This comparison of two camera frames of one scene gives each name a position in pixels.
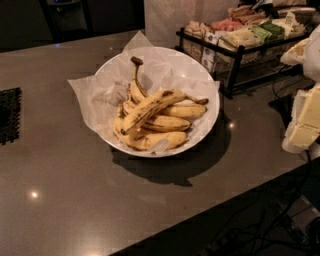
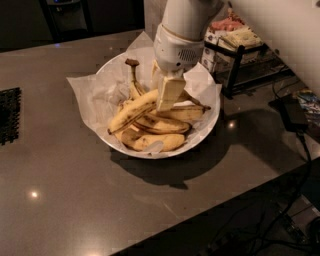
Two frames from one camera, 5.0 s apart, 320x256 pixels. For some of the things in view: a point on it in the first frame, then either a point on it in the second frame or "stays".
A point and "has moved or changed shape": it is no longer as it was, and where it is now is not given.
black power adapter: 283,105 stays
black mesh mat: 10,115 stays
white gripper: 313,56 → 175,51
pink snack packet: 226,24 stays
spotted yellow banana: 154,104 has moved or changed shape
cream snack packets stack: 240,37 stays
